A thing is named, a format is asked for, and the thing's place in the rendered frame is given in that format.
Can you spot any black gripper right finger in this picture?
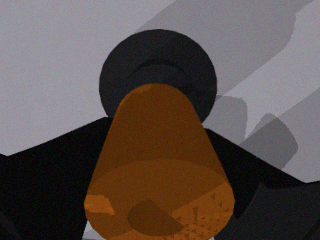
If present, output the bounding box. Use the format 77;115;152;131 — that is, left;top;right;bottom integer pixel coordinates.
205;128;320;240

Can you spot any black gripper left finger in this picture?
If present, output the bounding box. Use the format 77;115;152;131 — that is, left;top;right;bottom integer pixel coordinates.
0;117;112;240

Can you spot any orange tapered knob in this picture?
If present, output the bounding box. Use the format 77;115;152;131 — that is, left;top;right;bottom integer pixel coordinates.
84;83;235;240

